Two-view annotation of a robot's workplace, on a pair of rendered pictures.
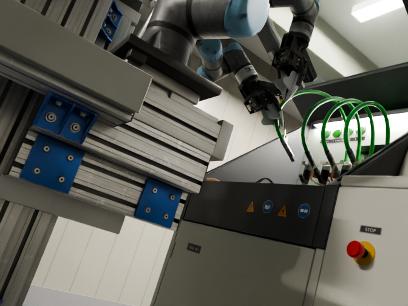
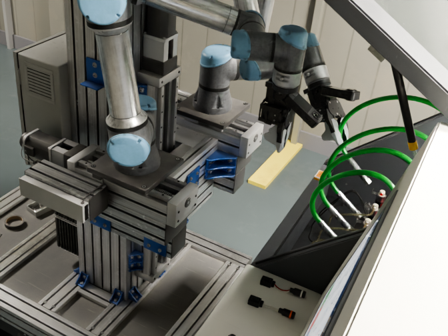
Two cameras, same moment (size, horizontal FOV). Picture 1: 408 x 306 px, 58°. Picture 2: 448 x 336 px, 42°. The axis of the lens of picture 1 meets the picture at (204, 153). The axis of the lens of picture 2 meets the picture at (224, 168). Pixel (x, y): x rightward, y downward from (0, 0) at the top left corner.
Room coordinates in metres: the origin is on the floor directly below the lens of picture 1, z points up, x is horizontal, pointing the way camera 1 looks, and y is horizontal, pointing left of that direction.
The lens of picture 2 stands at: (0.10, -1.28, 2.08)
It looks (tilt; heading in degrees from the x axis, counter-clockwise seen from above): 33 degrees down; 55
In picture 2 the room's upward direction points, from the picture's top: 6 degrees clockwise
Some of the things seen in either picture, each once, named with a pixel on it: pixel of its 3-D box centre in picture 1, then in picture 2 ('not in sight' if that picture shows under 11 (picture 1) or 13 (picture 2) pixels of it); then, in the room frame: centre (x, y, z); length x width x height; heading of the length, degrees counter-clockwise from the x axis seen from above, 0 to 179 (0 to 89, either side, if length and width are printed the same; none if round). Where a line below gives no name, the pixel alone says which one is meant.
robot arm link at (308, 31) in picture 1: (300, 34); (286, 77); (1.05, -0.18, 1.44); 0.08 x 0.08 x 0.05
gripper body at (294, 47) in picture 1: (292, 54); (279, 103); (1.05, -0.17, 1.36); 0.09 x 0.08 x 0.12; 121
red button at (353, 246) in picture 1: (358, 251); not in sight; (0.79, -0.38, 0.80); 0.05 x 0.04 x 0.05; 31
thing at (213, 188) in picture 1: (244, 207); (294, 228); (1.20, -0.18, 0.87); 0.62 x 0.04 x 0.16; 31
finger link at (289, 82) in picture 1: (288, 84); (273, 139); (1.04, -0.18, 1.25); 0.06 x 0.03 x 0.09; 121
